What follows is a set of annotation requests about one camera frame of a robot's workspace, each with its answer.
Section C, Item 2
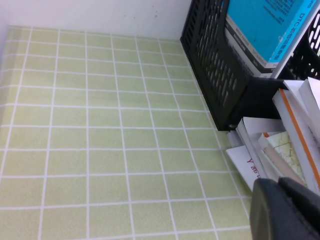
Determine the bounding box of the white book with orange stripe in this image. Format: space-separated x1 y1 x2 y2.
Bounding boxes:
272 79 320 195

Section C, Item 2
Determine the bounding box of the map print booklet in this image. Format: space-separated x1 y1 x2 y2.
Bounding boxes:
262 131 310 187

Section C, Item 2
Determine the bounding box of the black perforated plastic book holder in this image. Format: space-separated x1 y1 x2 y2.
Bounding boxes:
180 0 320 132

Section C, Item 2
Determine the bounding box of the plain white booklet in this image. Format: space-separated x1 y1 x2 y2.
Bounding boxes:
235 115 286 181

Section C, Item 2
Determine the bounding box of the green checked tablecloth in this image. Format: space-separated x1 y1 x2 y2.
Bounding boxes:
0 25 254 240

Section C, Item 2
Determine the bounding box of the white paper with red letters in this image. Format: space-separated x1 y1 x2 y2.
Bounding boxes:
225 145 266 194

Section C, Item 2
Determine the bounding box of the cyan book with beige pages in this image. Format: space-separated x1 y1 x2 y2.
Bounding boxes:
223 0 315 79

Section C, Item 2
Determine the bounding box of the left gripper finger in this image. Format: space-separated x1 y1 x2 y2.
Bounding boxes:
249 175 320 240

